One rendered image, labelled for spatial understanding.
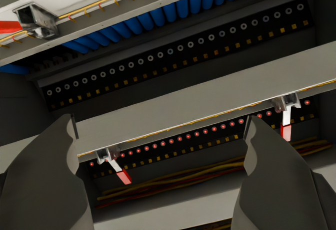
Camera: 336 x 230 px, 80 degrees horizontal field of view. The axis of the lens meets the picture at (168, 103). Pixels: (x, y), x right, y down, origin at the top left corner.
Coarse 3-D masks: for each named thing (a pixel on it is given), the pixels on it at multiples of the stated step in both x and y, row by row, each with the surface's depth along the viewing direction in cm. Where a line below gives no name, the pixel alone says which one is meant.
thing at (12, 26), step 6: (0, 24) 18; (6, 24) 18; (12, 24) 19; (18, 24) 20; (24, 24) 21; (30, 24) 22; (36, 24) 23; (0, 30) 18; (6, 30) 18; (12, 30) 19; (18, 30) 20; (36, 30) 23; (42, 30) 24; (36, 36) 23; (42, 36) 23
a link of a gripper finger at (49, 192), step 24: (72, 120) 11; (48, 144) 9; (72, 144) 9; (24, 168) 8; (48, 168) 8; (72, 168) 9; (24, 192) 7; (48, 192) 7; (72, 192) 7; (0, 216) 6; (24, 216) 6; (48, 216) 6; (72, 216) 6
